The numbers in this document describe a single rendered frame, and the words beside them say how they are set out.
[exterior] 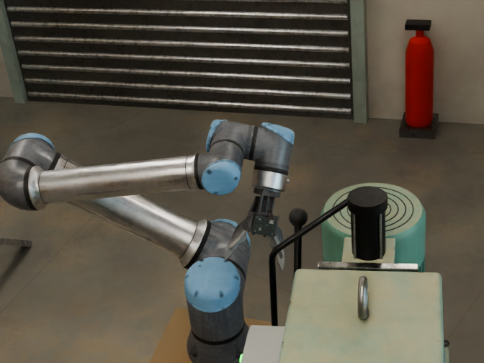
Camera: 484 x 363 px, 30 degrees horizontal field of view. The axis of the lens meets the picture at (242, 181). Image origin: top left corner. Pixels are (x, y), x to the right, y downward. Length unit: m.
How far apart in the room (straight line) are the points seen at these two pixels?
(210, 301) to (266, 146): 0.43
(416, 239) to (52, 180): 1.12
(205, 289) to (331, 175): 2.16
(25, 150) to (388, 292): 1.37
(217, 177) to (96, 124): 3.06
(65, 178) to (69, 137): 2.80
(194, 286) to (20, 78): 3.33
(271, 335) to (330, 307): 0.10
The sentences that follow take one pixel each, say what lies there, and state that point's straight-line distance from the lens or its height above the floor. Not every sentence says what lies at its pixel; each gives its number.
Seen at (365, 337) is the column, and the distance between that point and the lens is 1.26.
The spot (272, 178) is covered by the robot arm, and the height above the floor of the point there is 1.15.
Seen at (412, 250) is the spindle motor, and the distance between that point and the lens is 1.51.
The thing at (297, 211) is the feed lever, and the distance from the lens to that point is 1.65.
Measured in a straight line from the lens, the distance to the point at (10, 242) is 4.12.
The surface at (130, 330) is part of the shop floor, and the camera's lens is 3.68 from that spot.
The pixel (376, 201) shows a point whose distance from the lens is 1.35.
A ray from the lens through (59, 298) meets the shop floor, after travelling 3.93.
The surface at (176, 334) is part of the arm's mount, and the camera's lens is 2.66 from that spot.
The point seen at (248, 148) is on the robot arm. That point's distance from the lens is 2.30.
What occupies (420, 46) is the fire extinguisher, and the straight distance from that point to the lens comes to 4.55.
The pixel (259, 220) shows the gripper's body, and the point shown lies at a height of 1.07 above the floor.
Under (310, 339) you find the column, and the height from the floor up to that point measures 1.52.
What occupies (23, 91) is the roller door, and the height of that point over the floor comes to 0.07.
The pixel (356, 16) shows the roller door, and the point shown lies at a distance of 4.63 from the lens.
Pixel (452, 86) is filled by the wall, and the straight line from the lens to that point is 4.80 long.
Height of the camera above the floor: 2.37
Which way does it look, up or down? 32 degrees down
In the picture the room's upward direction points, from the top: 6 degrees counter-clockwise
